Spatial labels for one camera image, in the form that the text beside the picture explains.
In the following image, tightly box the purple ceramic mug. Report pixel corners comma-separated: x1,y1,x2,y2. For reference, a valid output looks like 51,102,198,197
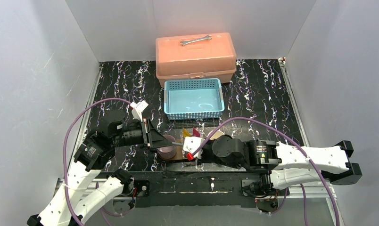
157,135,176,159

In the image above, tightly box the grey toothbrush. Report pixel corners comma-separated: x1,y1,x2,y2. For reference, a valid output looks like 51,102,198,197
172,142,183,146

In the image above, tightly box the yellow toothpaste tube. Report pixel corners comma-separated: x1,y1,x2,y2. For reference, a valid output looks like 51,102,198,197
182,128,192,138

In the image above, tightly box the pink toothpaste tube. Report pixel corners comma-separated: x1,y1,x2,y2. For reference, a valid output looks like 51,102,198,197
192,127,202,137

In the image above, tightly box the yellow ceramic mug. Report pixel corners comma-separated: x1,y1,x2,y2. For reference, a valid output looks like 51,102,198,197
207,130,224,140

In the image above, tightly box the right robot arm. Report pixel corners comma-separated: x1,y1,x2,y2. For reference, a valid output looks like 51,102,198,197
187,135,363,192

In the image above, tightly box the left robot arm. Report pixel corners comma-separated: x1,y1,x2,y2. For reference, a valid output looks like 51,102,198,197
27,110,173,226

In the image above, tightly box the brown wooden oval tray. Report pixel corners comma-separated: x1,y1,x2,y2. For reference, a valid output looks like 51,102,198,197
159,137,222,162

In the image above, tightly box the light blue plastic basket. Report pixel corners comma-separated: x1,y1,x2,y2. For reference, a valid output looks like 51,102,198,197
164,78,225,121

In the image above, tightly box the salmon plastic toolbox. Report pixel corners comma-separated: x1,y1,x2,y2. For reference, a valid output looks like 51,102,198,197
156,32,237,87

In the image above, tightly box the silver open-end wrench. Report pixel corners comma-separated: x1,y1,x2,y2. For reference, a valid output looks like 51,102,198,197
180,34,212,46

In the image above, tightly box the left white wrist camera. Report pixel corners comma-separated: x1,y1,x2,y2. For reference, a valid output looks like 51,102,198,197
130,100,148,121

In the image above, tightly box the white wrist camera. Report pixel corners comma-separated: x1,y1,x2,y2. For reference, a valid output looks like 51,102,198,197
130,100,148,121
182,137,205,161

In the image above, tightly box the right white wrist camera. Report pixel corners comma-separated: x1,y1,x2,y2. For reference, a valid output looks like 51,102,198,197
182,137,205,161

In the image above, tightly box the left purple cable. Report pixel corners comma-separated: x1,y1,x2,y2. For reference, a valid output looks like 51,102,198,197
62,98,132,226

